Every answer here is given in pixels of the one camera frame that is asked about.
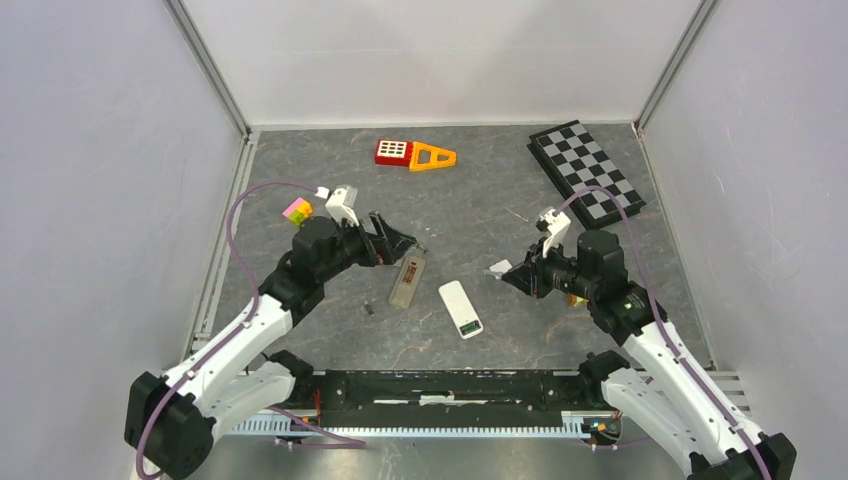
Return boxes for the pink yellow green blocks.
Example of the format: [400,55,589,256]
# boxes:
[282,197,314,227]

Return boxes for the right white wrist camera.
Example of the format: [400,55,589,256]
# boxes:
[537,207,571,258]

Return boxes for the orange triangular toy block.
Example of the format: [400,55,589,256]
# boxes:
[408,142,457,172]

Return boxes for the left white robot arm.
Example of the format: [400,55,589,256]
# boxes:
[124,212,417,479]

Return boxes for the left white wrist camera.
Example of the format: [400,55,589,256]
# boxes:
[316,185,359,226]

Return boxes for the white remote control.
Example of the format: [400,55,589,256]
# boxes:
[438,280,484,340]

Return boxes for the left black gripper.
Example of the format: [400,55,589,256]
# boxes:
[318,210,415,282]

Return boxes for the white battery cover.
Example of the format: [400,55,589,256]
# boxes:
[484,259,513,279]

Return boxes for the white slotted cable duct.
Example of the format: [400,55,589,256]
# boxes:
[228,411,590,440]

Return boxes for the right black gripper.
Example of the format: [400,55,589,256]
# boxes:
[502,235,597,299]

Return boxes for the orange yellow block stack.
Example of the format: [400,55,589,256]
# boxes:
[567,295,587,307]

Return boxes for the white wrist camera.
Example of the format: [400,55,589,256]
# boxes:
[316,185,359,226]
[537,207,571,258]

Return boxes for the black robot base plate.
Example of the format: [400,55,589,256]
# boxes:
[282,370,614,427]

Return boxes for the red white window block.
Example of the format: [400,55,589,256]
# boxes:
[374,138,414,168]

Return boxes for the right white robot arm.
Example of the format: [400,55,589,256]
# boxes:
[501,230,798,479]

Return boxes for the black grey chessboard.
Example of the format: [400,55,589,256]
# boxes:
[527,120,646,230]

